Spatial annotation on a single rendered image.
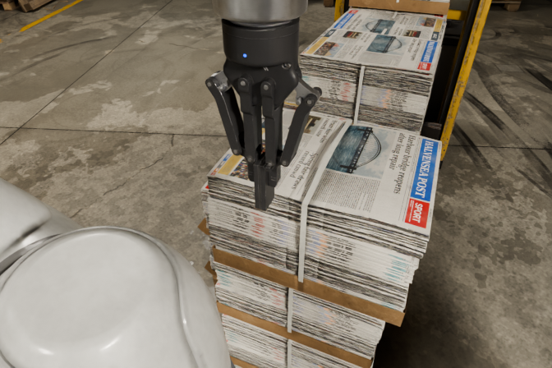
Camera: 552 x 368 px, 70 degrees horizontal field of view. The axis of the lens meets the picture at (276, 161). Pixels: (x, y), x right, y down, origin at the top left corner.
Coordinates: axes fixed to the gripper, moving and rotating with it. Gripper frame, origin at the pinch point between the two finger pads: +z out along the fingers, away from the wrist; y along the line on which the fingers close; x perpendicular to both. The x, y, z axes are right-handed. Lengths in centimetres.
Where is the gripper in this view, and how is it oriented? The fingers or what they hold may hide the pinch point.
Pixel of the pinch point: (264, 181)
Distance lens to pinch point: 49.3
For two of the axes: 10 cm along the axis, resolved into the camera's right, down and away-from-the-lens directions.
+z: 0.0, 8.1, 5.8
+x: -3.8, 5.4, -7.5
